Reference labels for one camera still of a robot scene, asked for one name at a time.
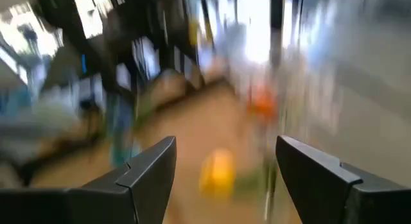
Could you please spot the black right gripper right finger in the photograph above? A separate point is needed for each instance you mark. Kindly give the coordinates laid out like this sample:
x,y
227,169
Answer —
x,y
337,201

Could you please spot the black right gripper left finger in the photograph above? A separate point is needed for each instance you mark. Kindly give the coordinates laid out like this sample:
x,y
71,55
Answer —
x,y
96,204

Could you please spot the yellow artificial tulip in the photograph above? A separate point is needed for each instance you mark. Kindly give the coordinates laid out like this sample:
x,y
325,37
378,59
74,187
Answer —
x,y
218,172

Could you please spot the orange artificial tulip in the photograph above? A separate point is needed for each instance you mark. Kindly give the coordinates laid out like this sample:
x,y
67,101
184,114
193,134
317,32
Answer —
x,y
262,103

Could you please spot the blue glass vase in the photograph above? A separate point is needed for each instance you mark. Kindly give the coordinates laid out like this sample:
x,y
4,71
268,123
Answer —
x,y
120,137

